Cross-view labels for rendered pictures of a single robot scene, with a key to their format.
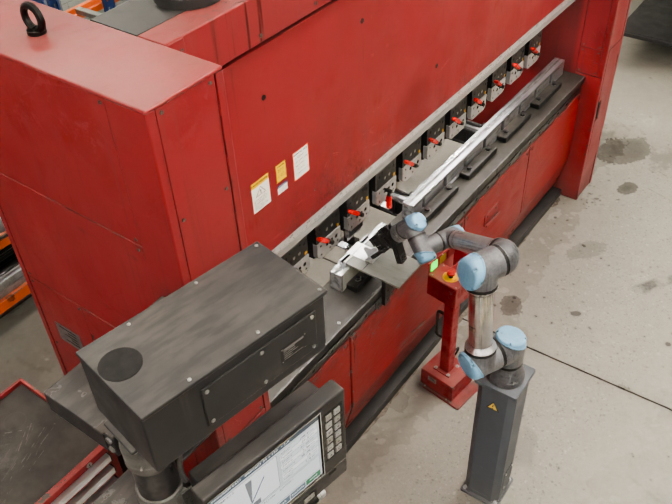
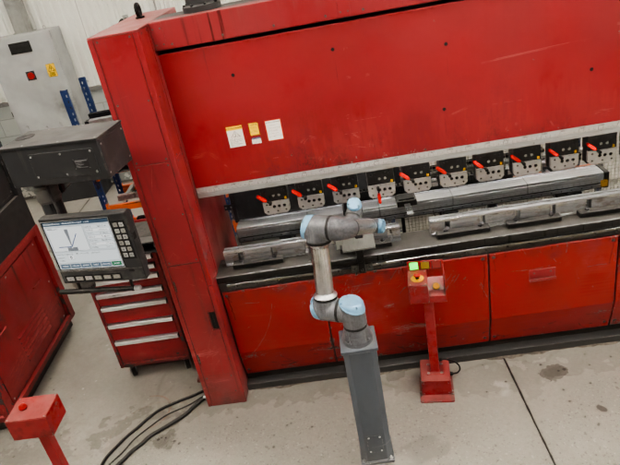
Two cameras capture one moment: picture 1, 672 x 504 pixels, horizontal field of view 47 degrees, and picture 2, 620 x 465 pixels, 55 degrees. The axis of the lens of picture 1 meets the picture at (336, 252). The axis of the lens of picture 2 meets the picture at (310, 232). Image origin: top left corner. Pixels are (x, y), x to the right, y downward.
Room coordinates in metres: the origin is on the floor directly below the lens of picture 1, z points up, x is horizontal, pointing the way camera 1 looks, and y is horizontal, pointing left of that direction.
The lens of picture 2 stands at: (0.60, -2.53, 2.59)
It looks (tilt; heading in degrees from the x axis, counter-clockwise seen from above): 27 degrees down; 57
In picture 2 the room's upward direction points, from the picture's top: 11 degrees counter-clockwise
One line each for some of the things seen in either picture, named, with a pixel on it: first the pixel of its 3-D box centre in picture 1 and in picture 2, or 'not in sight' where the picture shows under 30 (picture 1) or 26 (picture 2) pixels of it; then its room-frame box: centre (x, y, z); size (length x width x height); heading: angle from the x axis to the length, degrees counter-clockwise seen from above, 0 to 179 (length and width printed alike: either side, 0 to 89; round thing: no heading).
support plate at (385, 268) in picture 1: (383, 263); (357, 238); (2.40, -0.20, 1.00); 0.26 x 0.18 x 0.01; 52
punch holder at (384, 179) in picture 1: (378, 179); (380, 181); (2.63, -0.19, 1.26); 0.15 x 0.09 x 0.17; 142
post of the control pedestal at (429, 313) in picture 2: (449, 330); (431, 333); (2.57, -0.53, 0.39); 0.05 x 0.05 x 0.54; 45
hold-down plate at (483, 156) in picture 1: (478, 162); (533, 220); (3.25, -0.74, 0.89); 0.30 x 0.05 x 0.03; 142
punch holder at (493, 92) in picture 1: (491, 79); (561, 152); (3.42, -0.80, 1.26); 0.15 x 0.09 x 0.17; 142
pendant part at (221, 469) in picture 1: (269, 470); (98, 244); (1.15, 0.20, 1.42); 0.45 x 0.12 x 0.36; 133
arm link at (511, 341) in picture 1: (508, 346); (351, 311); (1.97, -0.63, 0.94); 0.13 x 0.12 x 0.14; 118
